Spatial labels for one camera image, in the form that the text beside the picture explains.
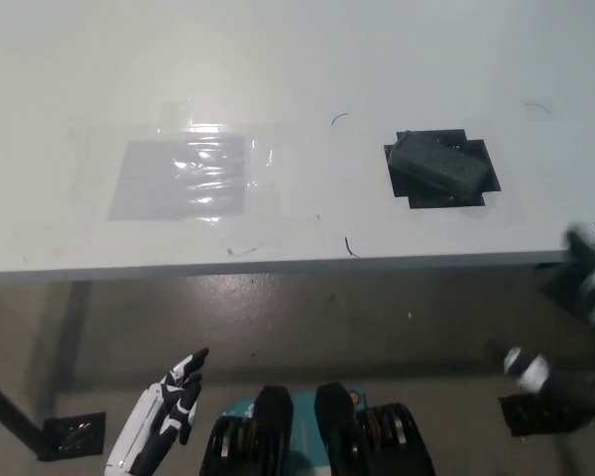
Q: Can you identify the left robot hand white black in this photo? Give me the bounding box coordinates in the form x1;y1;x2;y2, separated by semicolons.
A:
103;346;210;475

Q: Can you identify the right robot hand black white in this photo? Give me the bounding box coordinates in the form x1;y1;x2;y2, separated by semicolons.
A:
503;222;595;428

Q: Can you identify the dark grey whiteboard eraser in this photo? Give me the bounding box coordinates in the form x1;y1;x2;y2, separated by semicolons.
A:
387;130;488;190

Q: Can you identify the black tape marked spot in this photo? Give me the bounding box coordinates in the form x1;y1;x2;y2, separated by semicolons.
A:
382;127;502;210

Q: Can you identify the clear plastic film cover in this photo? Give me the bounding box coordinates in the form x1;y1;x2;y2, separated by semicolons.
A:
151;100;280;225

